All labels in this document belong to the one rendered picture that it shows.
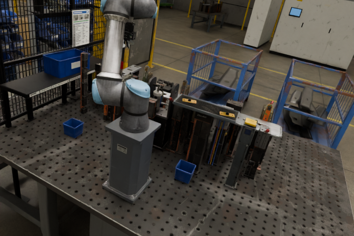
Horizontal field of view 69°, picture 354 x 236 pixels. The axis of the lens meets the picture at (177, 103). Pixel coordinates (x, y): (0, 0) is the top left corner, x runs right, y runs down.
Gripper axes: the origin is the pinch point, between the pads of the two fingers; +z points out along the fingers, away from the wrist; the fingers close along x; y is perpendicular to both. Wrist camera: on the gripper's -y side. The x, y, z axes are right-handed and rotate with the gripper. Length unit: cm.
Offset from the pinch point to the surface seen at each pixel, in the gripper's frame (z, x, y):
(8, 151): 59, -66, -34
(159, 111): 32.6, -7.3, 36.6
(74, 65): 18.8, -6.6, -35.5
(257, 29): 61, 789, 43
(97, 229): 87, -66, 32
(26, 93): 26, -50, -34
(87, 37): 8, 33, -54
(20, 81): 26, -40, -49
